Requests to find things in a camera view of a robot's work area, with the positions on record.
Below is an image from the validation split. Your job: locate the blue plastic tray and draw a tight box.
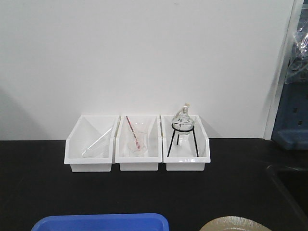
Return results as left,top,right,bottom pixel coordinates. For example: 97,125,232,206
32,213,169,231

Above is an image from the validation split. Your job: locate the beige plate with black rim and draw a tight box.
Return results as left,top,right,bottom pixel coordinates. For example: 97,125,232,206
199,215,301,231

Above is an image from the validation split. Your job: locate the round glass alcohol lamp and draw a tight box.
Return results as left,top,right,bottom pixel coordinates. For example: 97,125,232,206
172,103,194,131

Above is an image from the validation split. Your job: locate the middle white storage bin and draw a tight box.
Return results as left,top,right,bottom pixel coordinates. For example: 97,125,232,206
115,115,162,171

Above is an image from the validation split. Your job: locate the white storage bin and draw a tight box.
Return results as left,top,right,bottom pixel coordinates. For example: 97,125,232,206
115,115,162,171
160,115,211,171
64,115,119,173

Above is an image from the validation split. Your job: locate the right white storage bin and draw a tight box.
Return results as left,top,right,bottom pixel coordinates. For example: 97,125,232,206
160,115,211,171

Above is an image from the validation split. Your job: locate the left white storage bin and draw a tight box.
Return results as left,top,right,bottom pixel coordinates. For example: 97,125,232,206
64,115,119,173

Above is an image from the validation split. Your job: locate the blue shelf unit with bags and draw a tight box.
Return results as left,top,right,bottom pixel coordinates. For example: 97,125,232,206
271,0,308,150

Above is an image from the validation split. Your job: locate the black wire tripod stand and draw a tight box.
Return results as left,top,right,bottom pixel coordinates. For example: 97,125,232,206
167,124,199,157

